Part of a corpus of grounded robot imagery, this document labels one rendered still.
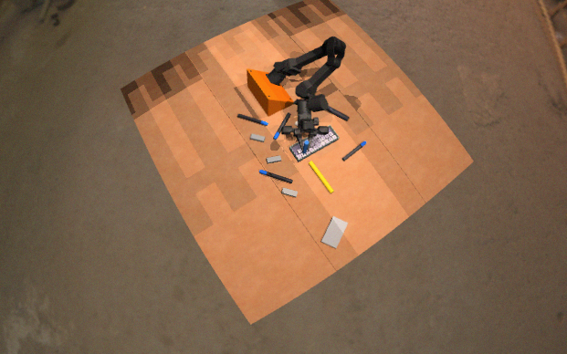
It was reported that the dark grey cylinder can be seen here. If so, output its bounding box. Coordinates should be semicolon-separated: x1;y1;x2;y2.
326;106;349;120

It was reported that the yellow rod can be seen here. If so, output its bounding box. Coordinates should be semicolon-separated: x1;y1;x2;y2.
309;161;334;193

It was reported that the white keyboard with letter keys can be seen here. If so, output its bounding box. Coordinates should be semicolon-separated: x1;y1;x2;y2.
289;125;340;162

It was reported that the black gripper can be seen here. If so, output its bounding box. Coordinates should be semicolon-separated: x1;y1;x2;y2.
281;112;329;151

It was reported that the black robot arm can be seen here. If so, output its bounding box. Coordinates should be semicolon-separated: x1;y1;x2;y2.
266;36;346;130

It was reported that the black pen with blue cap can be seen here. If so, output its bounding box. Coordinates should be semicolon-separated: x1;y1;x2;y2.
259;170;293;183
342;141;366;161
237;114;268;126
274;112;291;139

